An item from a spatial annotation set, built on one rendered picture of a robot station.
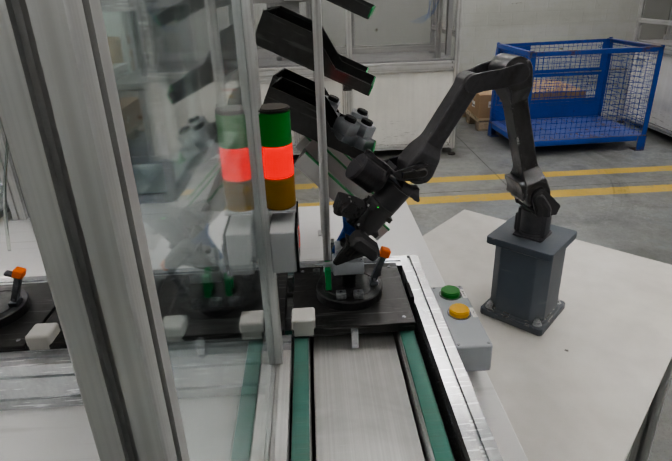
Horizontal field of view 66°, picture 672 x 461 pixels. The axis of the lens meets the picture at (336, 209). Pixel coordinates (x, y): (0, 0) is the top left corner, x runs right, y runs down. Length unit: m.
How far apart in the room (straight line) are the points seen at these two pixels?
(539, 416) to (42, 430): 0.89
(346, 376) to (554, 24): 9.63
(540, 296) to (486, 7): 8.84
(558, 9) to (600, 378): 9.42
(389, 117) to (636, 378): 4.16
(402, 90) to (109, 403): 4.88
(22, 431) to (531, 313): 1.02
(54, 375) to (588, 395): 0.99
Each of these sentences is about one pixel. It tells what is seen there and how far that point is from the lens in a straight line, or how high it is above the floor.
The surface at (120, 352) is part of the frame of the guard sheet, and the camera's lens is 0.23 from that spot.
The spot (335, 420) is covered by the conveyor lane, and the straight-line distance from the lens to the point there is 0.93.
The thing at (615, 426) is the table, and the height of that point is 0.86.
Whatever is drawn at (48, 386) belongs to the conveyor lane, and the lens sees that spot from 1.15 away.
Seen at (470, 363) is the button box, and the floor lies 0.92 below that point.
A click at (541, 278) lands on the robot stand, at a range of 1.20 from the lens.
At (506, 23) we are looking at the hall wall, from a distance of 10.03.
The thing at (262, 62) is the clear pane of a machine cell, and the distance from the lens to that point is 4.95.
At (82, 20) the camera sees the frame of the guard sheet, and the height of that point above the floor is 1.57.
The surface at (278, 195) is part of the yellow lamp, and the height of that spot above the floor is 1.29.
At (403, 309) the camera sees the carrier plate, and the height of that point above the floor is 0.97.
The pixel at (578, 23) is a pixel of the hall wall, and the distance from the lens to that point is 10.54.
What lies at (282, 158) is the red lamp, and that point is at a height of 1.34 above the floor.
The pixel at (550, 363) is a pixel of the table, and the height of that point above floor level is 0.86.
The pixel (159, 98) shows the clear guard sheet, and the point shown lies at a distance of 0.32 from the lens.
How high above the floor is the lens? 1.58
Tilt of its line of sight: 23 degrees down
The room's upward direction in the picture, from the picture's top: 2 degrees counter-clockwise
